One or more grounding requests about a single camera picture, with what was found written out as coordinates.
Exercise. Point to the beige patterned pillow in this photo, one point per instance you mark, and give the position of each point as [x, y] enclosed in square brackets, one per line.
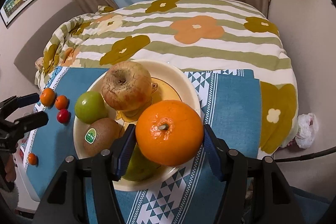
[39, 63]

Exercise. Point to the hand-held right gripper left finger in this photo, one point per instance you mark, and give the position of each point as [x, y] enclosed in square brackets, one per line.
[123, 158]

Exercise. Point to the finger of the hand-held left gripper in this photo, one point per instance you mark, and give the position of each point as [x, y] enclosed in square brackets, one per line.
[34, 120]
[27, 100]

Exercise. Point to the large orange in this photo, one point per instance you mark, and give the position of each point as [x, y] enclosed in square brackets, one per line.
[169, 133]

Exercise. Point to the green apple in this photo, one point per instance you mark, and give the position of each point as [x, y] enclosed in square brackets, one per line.
[89, 107]

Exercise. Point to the white plastic bag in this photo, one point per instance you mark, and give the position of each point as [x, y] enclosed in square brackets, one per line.
[306, 130]

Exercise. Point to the striped floral blanket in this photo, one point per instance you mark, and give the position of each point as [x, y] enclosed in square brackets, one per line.
[183, 45]

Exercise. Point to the small red fruit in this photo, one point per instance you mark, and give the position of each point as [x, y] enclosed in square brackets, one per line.
[63, 116]

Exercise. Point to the mandarin with green stem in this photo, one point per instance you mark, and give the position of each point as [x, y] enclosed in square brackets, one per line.
[47, 97]

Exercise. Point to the teal patterned tablecloth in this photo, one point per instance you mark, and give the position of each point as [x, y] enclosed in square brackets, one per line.
[231, 119]

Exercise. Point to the cream cartoon bowl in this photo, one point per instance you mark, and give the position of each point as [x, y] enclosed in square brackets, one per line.
[178, 82]

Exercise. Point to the person's left hand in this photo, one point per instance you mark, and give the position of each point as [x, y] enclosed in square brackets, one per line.
[11, 171]

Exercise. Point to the wrinkled red-yellow apple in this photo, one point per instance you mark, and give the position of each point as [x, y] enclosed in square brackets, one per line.
[126, 87]

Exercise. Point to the tiny orange kumquat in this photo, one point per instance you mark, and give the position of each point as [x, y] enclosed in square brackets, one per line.
[32, 159]

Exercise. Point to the black curved hoop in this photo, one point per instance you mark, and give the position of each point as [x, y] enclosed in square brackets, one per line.
[309, 155]

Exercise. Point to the small tangerine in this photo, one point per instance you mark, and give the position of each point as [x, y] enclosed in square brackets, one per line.
[62, 102]

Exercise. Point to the yellow-green pear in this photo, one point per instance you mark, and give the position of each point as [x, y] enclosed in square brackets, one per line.
[143, 169]

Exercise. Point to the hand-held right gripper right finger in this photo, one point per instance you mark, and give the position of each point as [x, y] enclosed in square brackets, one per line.
[214, 155]

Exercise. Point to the brown kiwi with sticker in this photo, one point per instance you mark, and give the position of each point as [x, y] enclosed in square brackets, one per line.
[101, 136]

